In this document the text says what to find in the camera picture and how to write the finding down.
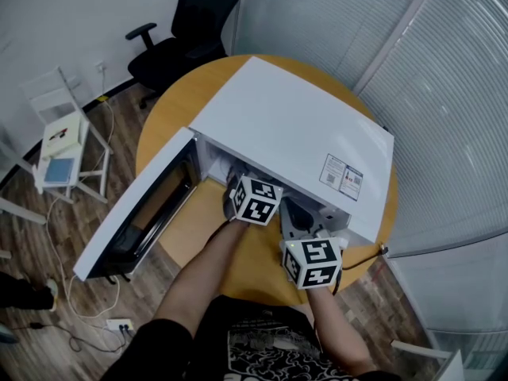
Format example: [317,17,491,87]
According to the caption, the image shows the thin black floor cable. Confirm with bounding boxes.
[7,321,128,352]

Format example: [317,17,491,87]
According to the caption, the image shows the blue pad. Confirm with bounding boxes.
[43,156,76,186]

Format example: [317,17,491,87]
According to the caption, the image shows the person's black printed shirt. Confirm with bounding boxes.
[98,295,402,381]

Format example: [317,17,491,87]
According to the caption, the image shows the round wooden table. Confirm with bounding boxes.
[134,53,400,307]

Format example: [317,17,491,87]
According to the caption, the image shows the person's right forearm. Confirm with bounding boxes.
[307,283,378,375]

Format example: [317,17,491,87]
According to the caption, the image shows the person's left forearm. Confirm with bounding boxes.
[154,218,255,333]

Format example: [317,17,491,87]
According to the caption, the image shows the white floor cable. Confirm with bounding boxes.
[45,69,120,321]

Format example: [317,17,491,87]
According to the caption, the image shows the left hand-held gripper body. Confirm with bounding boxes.
[221,175,285,228]

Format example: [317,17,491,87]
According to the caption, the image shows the black power cable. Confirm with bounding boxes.
[341,243,391,271]

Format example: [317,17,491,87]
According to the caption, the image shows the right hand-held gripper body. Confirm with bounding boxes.
[280,230,343,291]

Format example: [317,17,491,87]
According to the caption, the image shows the black office chair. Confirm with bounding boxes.
[125,0,247,110]

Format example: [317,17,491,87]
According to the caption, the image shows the beige flat box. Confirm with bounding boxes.
[41,111,90,158]

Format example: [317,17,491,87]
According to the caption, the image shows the white power strip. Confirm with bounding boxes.
[106,317,136,333]

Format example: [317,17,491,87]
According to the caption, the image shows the white microwave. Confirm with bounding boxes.
[73,56,396,283]

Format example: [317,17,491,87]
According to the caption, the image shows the white folding chair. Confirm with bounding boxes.
[19,65,114,204]

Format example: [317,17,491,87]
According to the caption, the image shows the white venetian blinds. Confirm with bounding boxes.
[233,0,508,253]

